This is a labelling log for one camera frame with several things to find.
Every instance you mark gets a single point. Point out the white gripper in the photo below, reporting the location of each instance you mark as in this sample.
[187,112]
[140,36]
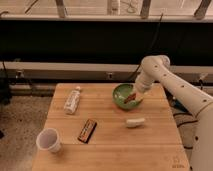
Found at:
[142,83]

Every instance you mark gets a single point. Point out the red pepper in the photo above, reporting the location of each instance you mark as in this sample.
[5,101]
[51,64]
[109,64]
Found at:
[130,98]

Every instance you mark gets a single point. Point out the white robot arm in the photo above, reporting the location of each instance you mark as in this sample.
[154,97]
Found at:
[197,102]

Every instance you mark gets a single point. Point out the green ceramic bowl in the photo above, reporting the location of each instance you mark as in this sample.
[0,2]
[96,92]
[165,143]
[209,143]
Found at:
[120,93]

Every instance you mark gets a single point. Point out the white folded cloth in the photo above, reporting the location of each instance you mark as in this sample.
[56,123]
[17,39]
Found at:
[132,123]

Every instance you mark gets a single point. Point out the white plastic bottle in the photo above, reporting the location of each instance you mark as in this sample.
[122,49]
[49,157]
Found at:
[72,101]

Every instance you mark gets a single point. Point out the dark candy bar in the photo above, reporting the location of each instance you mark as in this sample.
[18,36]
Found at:
[87,131]

